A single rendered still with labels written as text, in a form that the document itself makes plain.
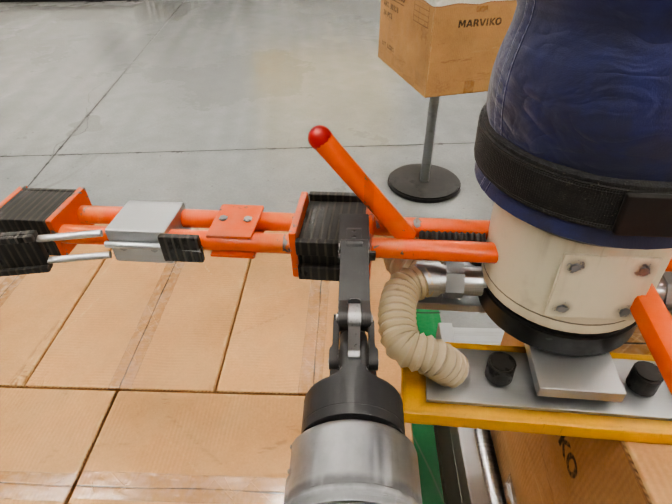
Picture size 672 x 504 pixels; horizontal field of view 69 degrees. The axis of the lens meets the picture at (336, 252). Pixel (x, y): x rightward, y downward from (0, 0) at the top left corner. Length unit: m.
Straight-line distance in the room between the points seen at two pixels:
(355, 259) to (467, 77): 1.91
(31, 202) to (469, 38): 1.85
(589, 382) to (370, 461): 0.29
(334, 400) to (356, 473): 0.06
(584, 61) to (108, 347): 1.08
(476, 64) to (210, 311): 1.55
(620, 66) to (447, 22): 1.79
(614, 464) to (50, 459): 0.90
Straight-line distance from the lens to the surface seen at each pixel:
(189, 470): 0.99
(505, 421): 0.53
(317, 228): 0.52
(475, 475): 0.90
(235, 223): 0.55
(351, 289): 0.38
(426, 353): 0.50
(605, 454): 0.62
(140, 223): 0.58
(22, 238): 0.61
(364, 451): 0.32
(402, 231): 0.52
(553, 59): 0.40
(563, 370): 0.55
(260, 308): 1.21
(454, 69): 2.23
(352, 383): 0.36
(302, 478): 0.33
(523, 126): 0.42
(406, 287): 0.53
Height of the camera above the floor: 1.39
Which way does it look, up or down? 38 degrees down
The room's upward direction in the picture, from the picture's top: straight up
